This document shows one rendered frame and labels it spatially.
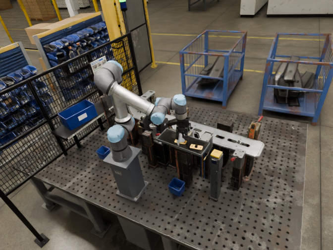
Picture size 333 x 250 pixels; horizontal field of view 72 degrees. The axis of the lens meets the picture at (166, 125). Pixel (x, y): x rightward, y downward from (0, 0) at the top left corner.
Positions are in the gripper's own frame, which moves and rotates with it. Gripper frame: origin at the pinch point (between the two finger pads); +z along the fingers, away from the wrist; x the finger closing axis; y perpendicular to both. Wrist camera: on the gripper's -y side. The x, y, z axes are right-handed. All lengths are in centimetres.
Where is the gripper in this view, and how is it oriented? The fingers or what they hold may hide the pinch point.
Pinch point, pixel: (180, 139)
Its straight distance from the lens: 163.7
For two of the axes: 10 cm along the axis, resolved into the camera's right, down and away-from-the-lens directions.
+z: 1.1, 7.9, 6.0
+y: 9.1, 1.7, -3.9
